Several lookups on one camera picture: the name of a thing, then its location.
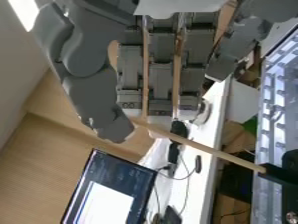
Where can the clear box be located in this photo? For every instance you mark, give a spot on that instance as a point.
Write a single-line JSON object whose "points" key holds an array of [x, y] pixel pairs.
{"points": [[277, 133]]}

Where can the computer screen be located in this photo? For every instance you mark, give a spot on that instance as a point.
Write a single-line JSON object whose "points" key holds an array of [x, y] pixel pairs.
{"points": [[110, 190]]}

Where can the black plate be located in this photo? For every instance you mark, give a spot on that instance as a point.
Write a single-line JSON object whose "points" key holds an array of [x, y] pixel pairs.
{"points": [[281, 173]]}

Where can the white desk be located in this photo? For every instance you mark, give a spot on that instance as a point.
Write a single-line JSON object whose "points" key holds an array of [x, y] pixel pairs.
{"points": [[203, 186]]}

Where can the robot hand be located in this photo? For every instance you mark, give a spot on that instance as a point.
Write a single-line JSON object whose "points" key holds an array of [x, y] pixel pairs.
{"points": [[93, 80]]}

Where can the thin stick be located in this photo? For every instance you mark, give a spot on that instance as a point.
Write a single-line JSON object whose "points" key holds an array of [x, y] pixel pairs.
{"points": [[207, 149]]}

